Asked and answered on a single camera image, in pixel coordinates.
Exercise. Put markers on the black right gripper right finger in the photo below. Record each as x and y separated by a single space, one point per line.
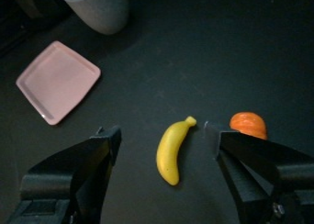
261 169

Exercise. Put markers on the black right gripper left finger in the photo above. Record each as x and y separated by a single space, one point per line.
74 172

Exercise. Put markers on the yellow toy banana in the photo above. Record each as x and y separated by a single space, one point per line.
171 154

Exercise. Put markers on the pink square plate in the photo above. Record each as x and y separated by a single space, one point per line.
56 82

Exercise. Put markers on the orange toy fruit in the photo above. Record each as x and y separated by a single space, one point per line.
249 124

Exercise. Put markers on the grey cup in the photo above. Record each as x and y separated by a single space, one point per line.
100 8

